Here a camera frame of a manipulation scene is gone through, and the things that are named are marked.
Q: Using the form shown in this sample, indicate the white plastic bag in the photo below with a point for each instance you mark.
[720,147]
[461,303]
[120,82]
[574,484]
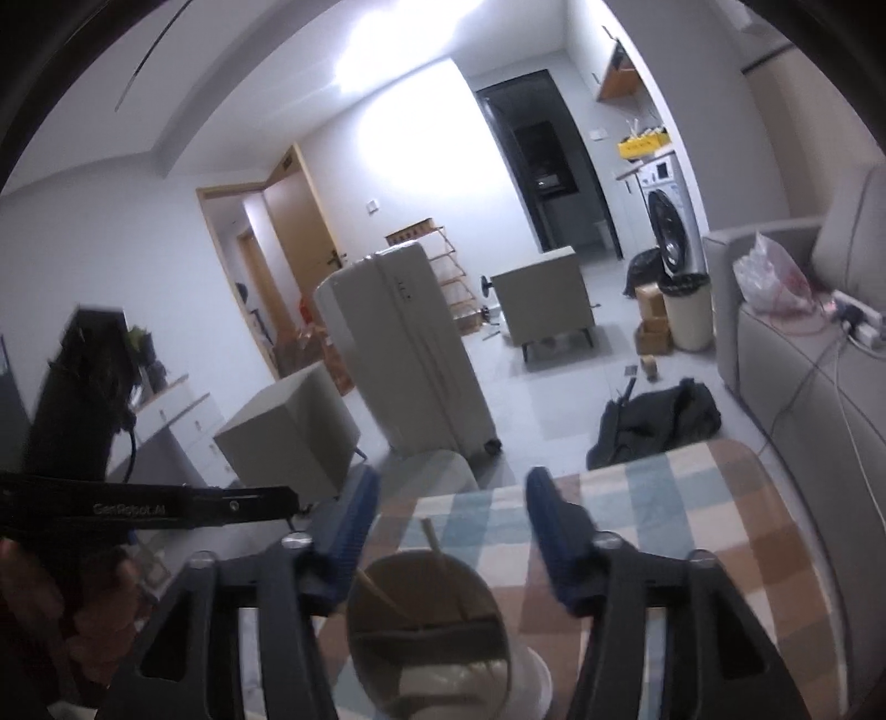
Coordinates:
[770,280]

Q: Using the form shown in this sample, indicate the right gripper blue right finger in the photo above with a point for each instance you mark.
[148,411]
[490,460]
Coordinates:
[719,662]

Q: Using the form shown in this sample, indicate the black garbage bag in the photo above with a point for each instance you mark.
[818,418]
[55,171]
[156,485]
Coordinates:
[645,268]

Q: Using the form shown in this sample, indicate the grey cube side table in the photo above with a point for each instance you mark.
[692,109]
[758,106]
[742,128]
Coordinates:
[296,433]

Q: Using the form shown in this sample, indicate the checkered tablecloth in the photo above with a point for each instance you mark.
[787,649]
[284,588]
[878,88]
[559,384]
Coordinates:
[713,496]

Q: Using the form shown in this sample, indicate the black glass door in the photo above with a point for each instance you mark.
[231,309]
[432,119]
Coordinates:
[550,165]

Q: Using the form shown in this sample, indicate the white drawer dresser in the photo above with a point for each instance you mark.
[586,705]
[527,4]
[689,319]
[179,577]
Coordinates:
[176,446]

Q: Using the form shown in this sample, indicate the cream trash bin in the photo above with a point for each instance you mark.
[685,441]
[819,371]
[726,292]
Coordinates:
[688,303]

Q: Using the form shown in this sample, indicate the wooden chopstick in holder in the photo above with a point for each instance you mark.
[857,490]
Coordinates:
[448,580]

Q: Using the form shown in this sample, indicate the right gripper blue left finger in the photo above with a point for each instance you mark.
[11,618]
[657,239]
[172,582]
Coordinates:
[186,661]

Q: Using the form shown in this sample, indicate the cardboard box on floor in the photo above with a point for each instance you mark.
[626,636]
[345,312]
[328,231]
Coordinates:
[653,335]

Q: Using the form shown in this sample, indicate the white washing machine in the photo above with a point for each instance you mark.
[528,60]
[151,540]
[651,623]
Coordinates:
[674,223]

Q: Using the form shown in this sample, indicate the white cylindrical utensil holder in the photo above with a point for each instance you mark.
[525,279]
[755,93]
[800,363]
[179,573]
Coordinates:
[416,658]

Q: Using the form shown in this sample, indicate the wooden door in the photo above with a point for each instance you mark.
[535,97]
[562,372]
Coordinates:
[302,231]

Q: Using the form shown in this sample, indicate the person's left hand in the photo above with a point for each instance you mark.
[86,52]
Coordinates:
[42,662]

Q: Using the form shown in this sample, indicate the white power strip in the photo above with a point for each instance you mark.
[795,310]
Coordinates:
[864,324]

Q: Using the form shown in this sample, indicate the grey fabric sofa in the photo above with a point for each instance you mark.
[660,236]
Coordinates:
[818,397]

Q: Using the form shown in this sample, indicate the black backpack on floor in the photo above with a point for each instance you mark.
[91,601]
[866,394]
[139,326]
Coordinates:
[654,423]

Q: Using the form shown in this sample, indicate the yellow crate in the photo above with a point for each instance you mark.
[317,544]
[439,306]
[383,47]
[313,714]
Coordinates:
[636,147]

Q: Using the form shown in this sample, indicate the wooden shelf rack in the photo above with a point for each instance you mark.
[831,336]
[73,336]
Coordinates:
[451,276]

